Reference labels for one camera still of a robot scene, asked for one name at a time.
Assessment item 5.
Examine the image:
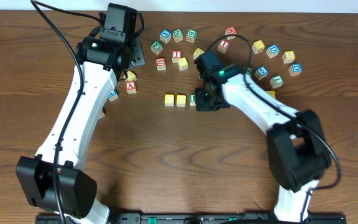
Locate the yellow ball picture block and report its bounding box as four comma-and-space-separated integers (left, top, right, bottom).
252, 40, 265, 54

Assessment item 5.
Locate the green N block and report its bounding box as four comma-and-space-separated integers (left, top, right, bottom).
172, 29, 183, 42

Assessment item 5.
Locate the yellow K block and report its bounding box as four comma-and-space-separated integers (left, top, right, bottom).
267, 91, 276, 98

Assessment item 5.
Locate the yellow o block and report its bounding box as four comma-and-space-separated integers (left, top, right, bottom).
176, 95, 186, 107
193, 48, 204, 60

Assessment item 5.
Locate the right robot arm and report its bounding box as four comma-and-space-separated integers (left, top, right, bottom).
195, 51, 331, 222

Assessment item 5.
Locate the blue 5 block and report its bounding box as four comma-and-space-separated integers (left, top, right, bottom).
254, 66, 269, 80

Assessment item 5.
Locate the yellow tilted block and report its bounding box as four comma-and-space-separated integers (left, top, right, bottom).
125, 71, 137, 82

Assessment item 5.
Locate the red I block left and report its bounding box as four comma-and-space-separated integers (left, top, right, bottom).
172, 50, 181, 63

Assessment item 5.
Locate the red U block upper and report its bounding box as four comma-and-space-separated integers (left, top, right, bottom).
156, 57, 167, 71

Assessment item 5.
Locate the yellow C block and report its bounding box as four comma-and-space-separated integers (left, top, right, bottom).
164, 94, 175, 106

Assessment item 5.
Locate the yellow S block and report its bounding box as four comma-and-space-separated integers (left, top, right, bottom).
177, 57, 188, 71

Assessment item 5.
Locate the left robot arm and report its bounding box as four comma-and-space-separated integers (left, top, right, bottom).
16, 37, 145, 223

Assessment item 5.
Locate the green Z block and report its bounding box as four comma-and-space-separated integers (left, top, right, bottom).
246, 67, 254, 75

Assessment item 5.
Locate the red W block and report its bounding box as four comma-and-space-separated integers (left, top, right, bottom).
225, 27, 237, 40

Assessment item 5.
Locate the green 7 block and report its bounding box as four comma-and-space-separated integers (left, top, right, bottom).
270, 75, 284, 89

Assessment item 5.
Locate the red i block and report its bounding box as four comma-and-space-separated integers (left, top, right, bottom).
172, 50, 181, 63
218, 40, 229, 54

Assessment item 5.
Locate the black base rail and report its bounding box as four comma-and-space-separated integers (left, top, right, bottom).
35, 212, 347, 224

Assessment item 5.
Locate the blue D block upper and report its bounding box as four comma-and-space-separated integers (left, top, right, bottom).
266, 44, 280, 58

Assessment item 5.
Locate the green F block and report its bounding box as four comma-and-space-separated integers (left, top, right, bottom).
150, 40, 163, 55

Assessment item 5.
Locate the blue X block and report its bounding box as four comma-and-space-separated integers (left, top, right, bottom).
160, 29, 172, 44

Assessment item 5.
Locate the red A block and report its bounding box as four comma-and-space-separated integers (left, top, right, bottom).
126, 82, 137, 94

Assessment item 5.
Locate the yellow 8 block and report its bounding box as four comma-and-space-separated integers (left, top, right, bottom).
282, 50, 296, 64

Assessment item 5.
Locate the red I block right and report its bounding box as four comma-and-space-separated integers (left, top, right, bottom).
218, 40, 229, 54

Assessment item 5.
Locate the green R block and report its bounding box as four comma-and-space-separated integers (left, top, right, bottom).
190, 94, 196, 106

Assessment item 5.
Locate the red u block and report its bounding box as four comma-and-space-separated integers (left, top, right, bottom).
99, 108, 106, 118
156, 57, 167, 71

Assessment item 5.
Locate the blue L block left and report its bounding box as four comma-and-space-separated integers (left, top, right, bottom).
108, 90, 119, 101

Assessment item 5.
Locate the blue D block lower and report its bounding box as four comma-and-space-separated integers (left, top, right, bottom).
288, 63, 303, 76

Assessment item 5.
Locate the blue d block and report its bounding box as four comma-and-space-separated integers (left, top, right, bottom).
266, 44, 280, 58
288, 63, 303, 76

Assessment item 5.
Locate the red U block lower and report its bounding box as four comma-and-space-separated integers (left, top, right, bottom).
99, 108, 106, 118

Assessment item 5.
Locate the green B block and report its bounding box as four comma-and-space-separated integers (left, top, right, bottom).
186, 29, 198, 43

